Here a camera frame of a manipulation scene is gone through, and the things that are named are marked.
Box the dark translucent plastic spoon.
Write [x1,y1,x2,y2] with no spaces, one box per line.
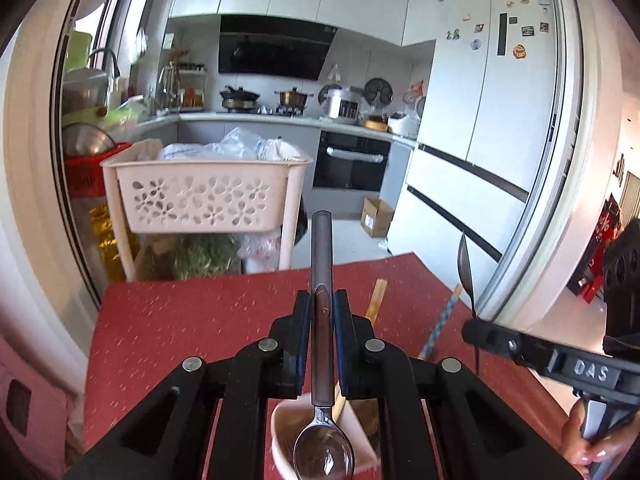
[293,210,355,479]

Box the person's right hand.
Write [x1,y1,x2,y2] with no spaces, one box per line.
[560,398,640,468]

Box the blue patterned chopstick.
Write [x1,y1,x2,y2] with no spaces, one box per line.
[418,284,463,361]

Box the pink plastic stool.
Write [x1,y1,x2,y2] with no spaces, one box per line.
[1,339,73,479]

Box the plain wooden chopstick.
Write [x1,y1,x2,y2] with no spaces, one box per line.
[332,278,387,422]

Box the cardboard box on floor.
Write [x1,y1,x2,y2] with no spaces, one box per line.
[360,197,394,238]

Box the pink flower-cutout storage cart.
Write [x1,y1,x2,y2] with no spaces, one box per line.
[101,141,311,282]

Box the red plastic basket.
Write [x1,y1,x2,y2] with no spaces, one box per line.
[64,142,132,200]

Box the white double-door refrigerator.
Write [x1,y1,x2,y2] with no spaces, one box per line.
[387,0,556,295]

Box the black built-in oven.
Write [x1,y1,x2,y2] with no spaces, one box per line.
[314,131,390,192]

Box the black wok on stove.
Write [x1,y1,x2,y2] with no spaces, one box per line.
[220,86,259,113]

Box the brass pot with lid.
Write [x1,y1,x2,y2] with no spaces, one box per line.
[274,87,314,110]

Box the silver electric pressure cooker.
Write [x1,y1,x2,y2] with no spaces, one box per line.
[318,84,362,125]

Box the black range hood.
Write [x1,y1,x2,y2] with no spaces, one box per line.
[218,14,337,80]

